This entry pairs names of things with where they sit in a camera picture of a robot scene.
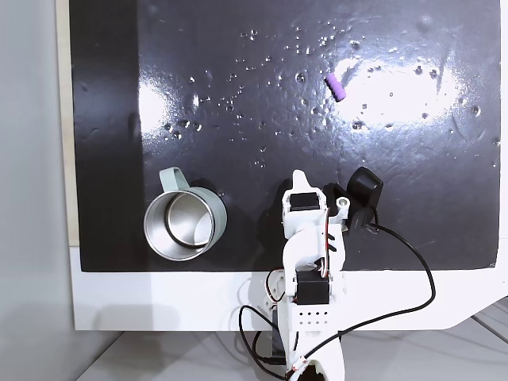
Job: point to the purple ribbed pen grip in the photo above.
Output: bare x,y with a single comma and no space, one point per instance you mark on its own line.
335,88

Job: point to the black glossy mat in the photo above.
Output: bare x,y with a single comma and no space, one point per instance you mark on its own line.
238,166

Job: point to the pale green steel mug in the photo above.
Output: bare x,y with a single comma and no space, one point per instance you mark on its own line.
216,206

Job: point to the white base board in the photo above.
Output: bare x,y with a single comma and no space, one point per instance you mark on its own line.
158,297

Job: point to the black oval gripper camera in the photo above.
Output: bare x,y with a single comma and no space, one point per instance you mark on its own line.
363,184

